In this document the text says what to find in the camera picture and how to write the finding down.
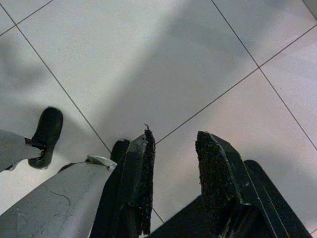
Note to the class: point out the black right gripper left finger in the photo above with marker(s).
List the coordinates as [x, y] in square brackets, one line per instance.
[133, 173]

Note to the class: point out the black robot foot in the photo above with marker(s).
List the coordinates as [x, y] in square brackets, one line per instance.
[119, 148]
[47, 129]

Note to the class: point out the black right robot foot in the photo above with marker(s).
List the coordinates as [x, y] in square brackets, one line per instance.
[119, 148]

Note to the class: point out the black left robot foot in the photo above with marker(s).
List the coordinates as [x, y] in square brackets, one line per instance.
[47, 129]

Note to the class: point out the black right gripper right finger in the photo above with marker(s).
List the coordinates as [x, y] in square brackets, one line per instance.
[218, 173]

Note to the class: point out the silver left robot leg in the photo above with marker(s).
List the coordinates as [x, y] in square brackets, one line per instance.
[12, 148]

